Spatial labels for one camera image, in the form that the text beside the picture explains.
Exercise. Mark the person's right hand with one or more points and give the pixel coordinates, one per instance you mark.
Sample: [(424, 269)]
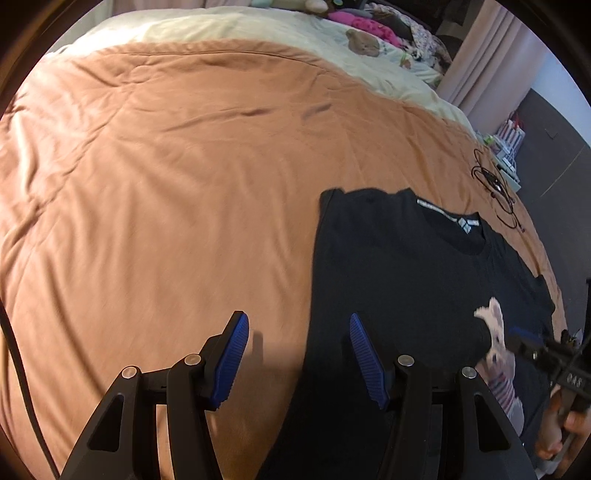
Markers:
[(549, 429)]

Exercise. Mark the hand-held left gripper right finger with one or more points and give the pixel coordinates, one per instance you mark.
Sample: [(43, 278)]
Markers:
[(367, 360)]

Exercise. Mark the pink curtain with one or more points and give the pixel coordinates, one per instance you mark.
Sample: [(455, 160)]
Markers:
[(489, 60)]

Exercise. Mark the cream bear print blanket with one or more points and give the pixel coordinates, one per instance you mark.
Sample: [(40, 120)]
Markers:
[(231, 23)]

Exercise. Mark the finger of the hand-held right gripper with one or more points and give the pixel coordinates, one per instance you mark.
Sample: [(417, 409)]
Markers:
[(524, 334)]

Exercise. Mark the black printed t-shirt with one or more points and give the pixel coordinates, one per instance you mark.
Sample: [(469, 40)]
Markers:
[(406, 277)]

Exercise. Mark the orange blanket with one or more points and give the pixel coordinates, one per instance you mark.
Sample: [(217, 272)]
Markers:
[(161, 207)]

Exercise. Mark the floral pillow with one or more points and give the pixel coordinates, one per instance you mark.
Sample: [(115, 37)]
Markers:
[(427, 46)]

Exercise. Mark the pink clothing pile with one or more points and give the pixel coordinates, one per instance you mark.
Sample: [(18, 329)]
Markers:
[(364, 23)]

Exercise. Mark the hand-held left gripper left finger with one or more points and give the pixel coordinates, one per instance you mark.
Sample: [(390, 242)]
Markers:
[(231, 355)]

